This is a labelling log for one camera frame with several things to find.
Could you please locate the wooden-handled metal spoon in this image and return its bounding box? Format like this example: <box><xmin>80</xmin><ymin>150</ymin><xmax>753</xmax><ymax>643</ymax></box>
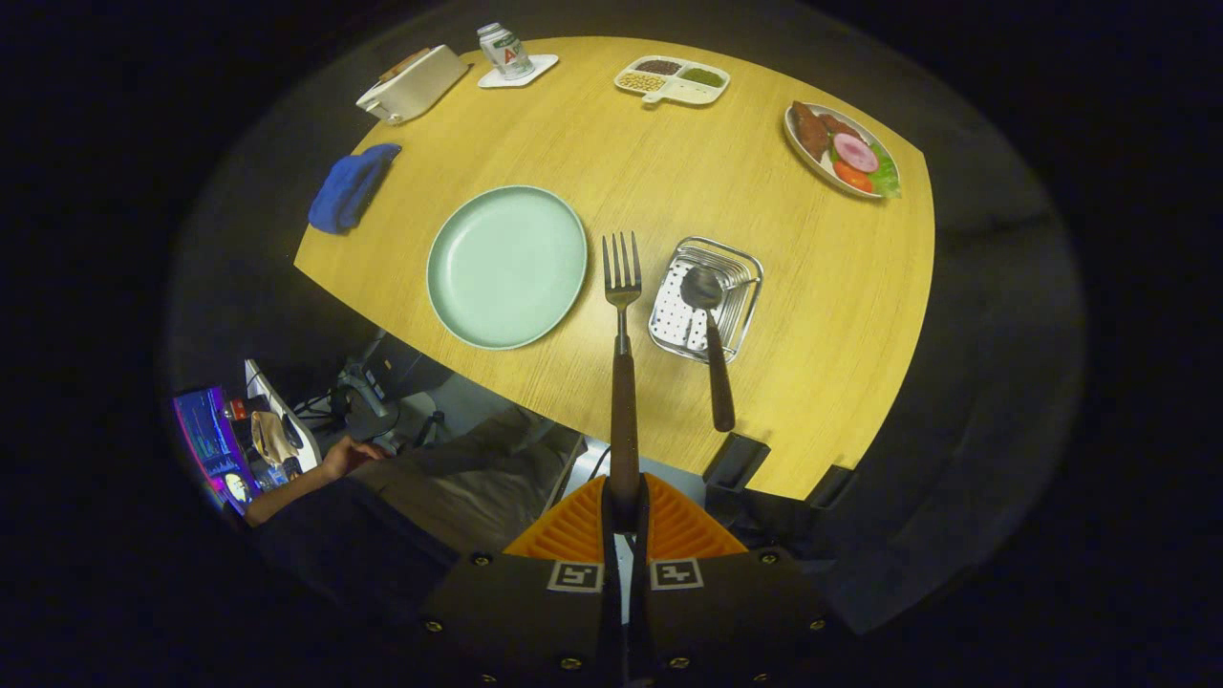
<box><xmin>680</xmin><ymin>265</ymin><xmax>738</xmax><ymax>434</ymax></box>

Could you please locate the person's dark top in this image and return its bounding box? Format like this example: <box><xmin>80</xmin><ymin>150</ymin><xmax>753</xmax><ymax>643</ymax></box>
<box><xmin>253</xmin><ymin>478</ymin><xmax>460</xmax><ymax>622</ymax></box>

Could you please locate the toasted bread slice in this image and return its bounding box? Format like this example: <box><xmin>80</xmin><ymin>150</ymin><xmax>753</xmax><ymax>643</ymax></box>
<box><xmin>378</xmin><ymin>46</ymin><xmax>433</xmax><ymax>83</ymax></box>

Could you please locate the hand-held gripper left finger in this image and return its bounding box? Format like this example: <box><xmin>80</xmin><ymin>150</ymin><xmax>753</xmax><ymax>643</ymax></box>
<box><xmin>416</xmin><ymin>475</ymin><xmax>622</xmax><ymax>688</ymax></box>

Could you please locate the white divided bean dish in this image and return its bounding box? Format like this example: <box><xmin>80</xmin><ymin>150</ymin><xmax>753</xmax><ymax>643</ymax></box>
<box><xmin>613</xmin><ymin>55</ymin><xmax>732</xmax><ymax>106</ymax></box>

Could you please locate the tan rounded object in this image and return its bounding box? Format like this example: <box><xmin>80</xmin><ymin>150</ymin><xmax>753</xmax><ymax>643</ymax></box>
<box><xmin>250</xmin><ymin>411</ymin><xmax>299</xmax><ymax>469</ymax></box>

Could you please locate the green lettuce leaf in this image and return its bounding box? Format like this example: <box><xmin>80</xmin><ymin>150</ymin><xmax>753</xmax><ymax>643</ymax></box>
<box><xmin>868</xmin><ymin>143</ymin><xmax>903</xmax><ymax>200</ymax></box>

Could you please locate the metal wire drainer basket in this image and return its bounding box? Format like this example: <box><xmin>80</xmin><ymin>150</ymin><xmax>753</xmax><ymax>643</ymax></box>
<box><xmin>647</xmin><ymin>236</ymin><xmax>765</xmax><ymax>365</ymax></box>

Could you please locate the blue folded cloth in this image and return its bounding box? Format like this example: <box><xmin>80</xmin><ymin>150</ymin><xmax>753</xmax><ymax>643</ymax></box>
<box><xmin>308</xmin><ymin>143</ymin><xmax>403</xmax><ymax>236</ymax></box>

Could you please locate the small white drink bottle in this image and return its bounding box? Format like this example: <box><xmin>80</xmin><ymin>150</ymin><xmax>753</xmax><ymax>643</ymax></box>
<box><xmin>477</xmin><ymin>23</ymin><xmax>536</xmax><ymax>80</ymax></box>

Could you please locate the white toaster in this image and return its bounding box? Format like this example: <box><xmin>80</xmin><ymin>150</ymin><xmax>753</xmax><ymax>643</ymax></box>
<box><xmin>355</xmin><ymin>44</ymin><xmax>471</xmax><ymax>126</ymax></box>

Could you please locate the wooden-handled metal fork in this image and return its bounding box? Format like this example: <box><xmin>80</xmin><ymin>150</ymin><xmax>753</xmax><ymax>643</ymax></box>
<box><xmin>602</xmin><ymin>231</ymin><xmax>643</xmax><ymax>507</ymax></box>

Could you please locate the white flat board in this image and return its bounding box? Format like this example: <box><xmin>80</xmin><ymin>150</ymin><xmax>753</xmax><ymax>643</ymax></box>
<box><xmin>244</xmin><ymin>359</ymin><xmax>323</xmax><ymax>474</ymax></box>

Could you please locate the black stand equipment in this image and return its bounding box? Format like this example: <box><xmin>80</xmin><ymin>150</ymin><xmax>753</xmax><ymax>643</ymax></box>
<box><xmin>330</xmin><ymin>330</ymin><xmax>450</xmax><ymax>450</ymax></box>

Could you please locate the glowing computer screen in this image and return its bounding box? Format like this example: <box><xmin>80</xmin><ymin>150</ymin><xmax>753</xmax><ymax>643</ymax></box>
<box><xmin>174</xmin><ymin>386</ymin><xmax>254</xmax><ymax>512</ymax></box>

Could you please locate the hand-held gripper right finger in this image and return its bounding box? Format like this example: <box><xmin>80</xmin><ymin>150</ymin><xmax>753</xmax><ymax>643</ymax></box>
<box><xmin>629</xmin><ymin>473</ymin><xmax>834</xmax><ymax>688</ymax></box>

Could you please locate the pink round ham slice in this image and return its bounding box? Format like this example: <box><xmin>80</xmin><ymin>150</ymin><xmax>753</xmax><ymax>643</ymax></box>
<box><xmin>833</xmin><ymin>133</ymin><xmax>880</xmax><ymax>174</ymax></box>

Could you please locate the white square coaster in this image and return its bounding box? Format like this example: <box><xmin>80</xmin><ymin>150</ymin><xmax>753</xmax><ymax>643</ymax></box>
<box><xmin>477</xmin><ymin>54</ymin><xmax>560</xmax><ymax>90</ymax></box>

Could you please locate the white oval food plate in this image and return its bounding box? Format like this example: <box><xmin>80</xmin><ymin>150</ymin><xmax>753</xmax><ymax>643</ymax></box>
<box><xmin>783</xmin><ymin>101</ymin><xmax>903</xmax><ymax>201</ymax></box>

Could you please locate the pale green round plate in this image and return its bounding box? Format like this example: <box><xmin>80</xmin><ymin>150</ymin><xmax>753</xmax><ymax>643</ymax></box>
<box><xmin>426</xmin><ymin>184</ymin><xmax>590</xmax><ymax>352</ymax></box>

